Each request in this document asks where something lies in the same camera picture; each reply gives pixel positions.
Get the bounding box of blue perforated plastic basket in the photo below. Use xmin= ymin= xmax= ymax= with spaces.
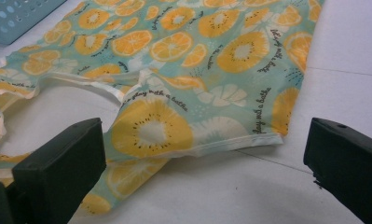
xmin=0 ymin=0 xmax=68 ymax=48

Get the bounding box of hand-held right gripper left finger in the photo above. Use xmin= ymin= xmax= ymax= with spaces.
xmin=11 ymin=117 xmax=107 ymax=224

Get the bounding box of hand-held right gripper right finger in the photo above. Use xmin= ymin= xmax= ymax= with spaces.
xmin=303 ymin=117 xmax=372 ymax=224

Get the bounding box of fruit print fabric bag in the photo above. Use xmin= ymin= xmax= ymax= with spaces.
xmin=0 ymin=0 xmax=326 ymax=218

